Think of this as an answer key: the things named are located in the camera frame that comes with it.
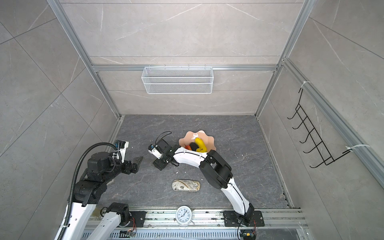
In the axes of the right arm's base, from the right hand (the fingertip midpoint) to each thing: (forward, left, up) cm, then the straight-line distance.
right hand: (159, 160), depth 92 cm
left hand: (-6, +8, +22) cm, 24 cm away
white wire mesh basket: (+47, -11, +27) cm, 55 cm away
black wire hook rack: (-2, -77, +30) cm, 83 cm away
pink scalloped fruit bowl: (+14, -32, +1) cm, 35 cm away
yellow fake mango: (+8, -27, +2) cm, 29 cm away
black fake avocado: (+10, -22, 0) cm, 24 cm away
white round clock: (-31, -16, +1) cm, 35 cm away
